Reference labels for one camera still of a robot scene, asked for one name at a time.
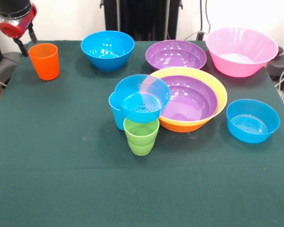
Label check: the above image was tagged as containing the black rounded equipment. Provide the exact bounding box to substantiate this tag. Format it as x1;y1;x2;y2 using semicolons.
266;46;284;81

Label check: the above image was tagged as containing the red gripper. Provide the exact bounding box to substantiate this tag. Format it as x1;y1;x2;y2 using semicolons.
0;3;38;58

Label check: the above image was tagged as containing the pink plastic bowl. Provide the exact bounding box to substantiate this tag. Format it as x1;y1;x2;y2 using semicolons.
205;27;279;79

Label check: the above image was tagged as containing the shallow blue plastic bowl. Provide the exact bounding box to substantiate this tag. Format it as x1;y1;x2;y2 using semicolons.
114;74;172;123
226;98;281;144

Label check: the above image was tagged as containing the orange plastic bowl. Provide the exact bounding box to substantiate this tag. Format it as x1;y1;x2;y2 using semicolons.
149;67;228;133

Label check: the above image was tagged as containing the green plastic cup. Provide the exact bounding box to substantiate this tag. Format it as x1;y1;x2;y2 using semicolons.
123;117;160;156

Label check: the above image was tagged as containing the deep blue plastic bowl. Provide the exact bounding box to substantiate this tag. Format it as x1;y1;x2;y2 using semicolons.
80;30;135;72

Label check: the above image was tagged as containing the light blue plastic cup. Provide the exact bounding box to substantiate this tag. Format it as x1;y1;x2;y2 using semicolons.
108;91;126;131

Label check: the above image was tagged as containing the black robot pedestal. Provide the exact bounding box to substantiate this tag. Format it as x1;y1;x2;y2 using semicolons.
100;0;183;41

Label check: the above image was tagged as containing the grey cable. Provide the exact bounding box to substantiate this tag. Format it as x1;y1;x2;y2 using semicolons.
184;30;208;41

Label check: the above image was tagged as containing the purple plastic bowl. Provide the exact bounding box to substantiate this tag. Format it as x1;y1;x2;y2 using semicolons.
145;39;207;71
160;75;219;122

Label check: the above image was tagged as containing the black wall cable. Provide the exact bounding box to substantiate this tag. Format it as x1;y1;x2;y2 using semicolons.
199;0;203;33
205;0;212;32

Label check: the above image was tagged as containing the dark green tablecloth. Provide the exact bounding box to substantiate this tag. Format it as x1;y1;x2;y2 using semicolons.
0;40;284;227

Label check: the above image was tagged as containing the orange plastic cup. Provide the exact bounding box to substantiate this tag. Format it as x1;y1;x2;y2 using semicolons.
28;43;60;81

